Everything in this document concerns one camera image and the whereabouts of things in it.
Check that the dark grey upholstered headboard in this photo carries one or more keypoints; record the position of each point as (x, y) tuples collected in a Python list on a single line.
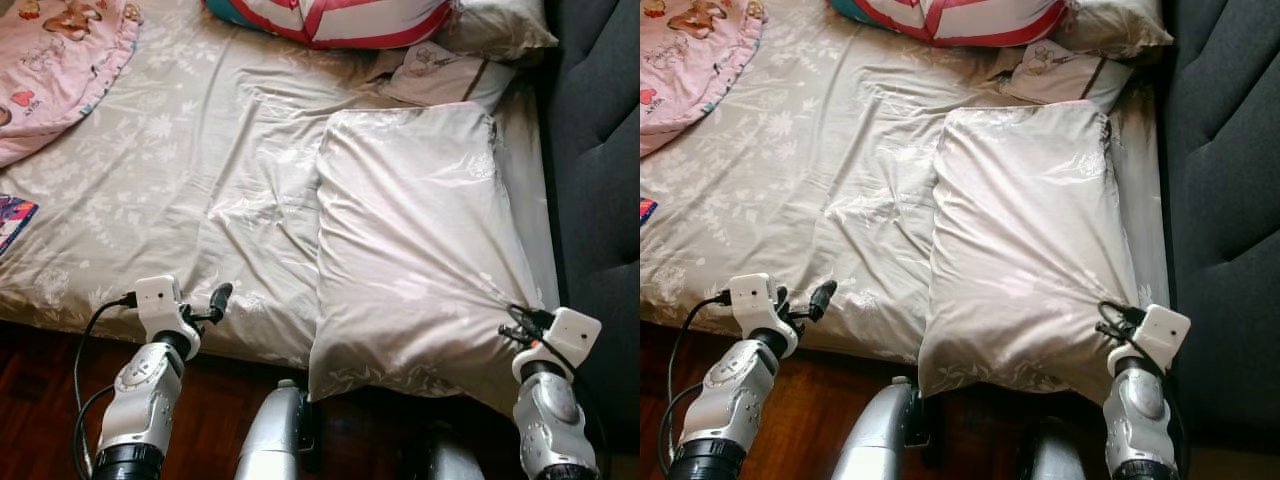
[(1220, 150), (600, 150)]

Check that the grey floral pillow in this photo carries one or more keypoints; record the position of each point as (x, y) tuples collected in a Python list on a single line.
[(1115, 30), (420, 250), (500, 30), (1030, 250)]

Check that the pink cartoon print blanket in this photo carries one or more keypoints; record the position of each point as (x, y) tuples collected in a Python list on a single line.
[(60, 70), (690, 70)]

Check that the beige cartoon print pillow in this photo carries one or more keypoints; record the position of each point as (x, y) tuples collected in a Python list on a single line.
[(1065, 75), (450, 75)]

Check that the blue red superhero pillow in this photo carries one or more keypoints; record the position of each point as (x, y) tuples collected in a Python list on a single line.
[(340, 20), (960, 20)]

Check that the silver robot right leg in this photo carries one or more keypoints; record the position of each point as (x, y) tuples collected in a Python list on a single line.
[(450, 460), (1050, 460)]

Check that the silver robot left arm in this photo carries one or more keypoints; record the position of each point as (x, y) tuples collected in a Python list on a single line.
[(140, 400), (730, 400)]

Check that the silver robot left leg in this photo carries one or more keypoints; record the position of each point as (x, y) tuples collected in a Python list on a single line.
[(270, 440), (870, 440)]

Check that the colourful pink-edged book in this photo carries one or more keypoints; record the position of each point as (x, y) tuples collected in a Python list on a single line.
[(647, 210), (15, 222)]

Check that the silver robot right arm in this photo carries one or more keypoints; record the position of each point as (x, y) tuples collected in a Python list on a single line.
[(548, 420), (1140, 410)]

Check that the silver robot leg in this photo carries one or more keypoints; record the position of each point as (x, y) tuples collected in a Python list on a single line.
[(870, 440), (270, 440), (450, 460), (1050, 460)]

